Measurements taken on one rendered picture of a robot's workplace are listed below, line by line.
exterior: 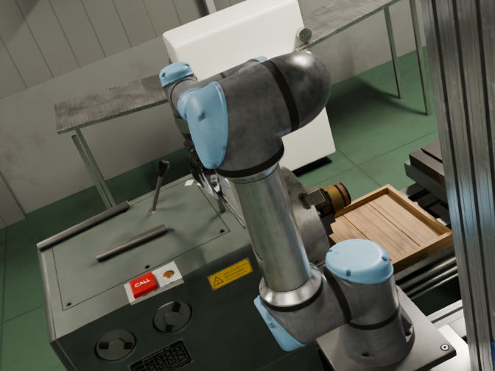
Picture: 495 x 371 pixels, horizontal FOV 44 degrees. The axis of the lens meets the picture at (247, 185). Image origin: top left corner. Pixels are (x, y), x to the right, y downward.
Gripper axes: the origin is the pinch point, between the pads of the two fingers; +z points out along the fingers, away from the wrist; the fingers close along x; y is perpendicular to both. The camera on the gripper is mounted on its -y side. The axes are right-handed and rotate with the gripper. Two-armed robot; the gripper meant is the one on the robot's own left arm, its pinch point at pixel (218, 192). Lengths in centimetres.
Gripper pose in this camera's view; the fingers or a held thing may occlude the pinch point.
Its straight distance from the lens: 155.0
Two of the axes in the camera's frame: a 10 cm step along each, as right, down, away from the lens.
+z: 2.8, 8.1, 5.1
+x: 8.9, -4.2, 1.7
